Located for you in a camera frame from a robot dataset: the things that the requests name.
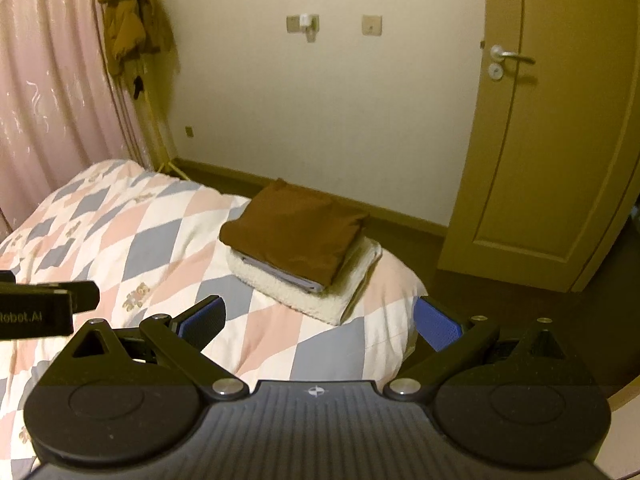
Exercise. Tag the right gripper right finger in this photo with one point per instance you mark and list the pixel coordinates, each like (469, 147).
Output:
(456, 342)

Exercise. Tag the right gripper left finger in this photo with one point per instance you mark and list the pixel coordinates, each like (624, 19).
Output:
(178, 344)

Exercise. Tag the checkered pastel quilt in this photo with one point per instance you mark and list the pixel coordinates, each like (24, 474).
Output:
(151, 244)

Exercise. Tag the brown hanging jacket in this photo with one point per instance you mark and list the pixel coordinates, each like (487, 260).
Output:
(133, 28)

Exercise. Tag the yellow coat rack stand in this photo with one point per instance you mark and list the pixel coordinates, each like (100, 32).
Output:
(153, 122)

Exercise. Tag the wooden door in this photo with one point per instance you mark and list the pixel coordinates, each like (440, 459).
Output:
(553, 162)

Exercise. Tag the silver door handle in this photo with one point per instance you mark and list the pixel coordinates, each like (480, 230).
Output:
(499, 55)

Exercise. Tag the beige wall switch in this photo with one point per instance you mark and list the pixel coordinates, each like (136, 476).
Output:
(371, 25)

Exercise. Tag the white fleece folded garment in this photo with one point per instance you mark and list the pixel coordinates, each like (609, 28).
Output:
(329, 304)

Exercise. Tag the pink curtain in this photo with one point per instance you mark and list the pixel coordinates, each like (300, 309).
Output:
(61, 111)

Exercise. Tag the brown garment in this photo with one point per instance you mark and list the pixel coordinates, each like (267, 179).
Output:
(296, 229)

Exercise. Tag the lavender folded garment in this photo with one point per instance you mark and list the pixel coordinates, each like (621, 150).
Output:
(290, 278)

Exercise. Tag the wall socket with plug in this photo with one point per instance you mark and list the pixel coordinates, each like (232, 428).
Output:
(306, 24)

